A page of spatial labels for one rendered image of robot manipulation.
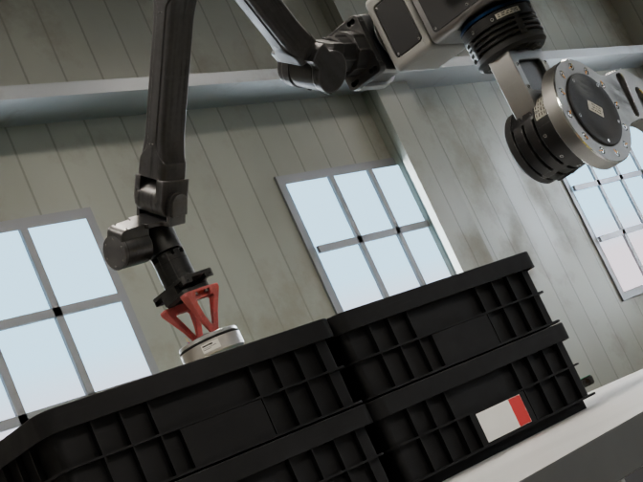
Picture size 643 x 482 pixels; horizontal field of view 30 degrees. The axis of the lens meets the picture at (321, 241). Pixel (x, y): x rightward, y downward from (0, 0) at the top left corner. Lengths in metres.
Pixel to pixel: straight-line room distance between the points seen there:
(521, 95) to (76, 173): 3.26
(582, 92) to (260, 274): 3.55
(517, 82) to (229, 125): 3.80
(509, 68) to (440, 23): 0.16
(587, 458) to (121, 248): 1.08
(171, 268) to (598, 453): 1.07
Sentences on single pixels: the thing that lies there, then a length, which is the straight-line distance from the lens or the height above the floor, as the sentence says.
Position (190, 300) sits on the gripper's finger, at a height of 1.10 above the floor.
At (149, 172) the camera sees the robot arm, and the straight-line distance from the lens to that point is 1.95.
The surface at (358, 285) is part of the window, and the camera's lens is 5.86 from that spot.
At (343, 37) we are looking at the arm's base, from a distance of 2.23.
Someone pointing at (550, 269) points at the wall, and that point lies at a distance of 7.21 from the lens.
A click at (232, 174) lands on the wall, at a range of 5.66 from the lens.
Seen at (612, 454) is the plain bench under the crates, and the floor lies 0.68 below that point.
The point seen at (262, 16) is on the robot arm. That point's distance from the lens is 2.05.
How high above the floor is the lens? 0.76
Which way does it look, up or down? 10 degrees up
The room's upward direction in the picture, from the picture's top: 25 degrees counter-clockwise
